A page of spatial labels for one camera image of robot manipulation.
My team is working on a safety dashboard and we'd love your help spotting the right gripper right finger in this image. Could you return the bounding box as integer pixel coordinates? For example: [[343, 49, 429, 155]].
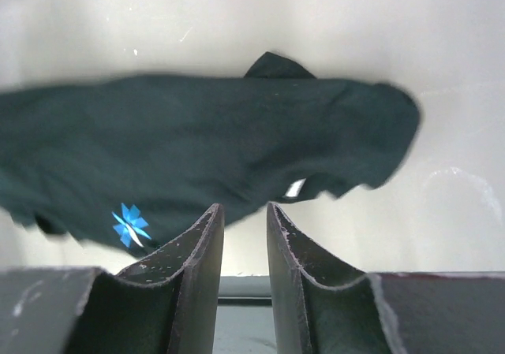
[[267, 203, 406, 353]]

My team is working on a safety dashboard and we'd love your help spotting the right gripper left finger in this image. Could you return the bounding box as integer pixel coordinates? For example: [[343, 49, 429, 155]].
[[114, 202, 226, 354]]

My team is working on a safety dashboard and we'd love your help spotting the black t shirt blue logo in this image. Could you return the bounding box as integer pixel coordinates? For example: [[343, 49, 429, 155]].
[[1, 52, 421, 258]]

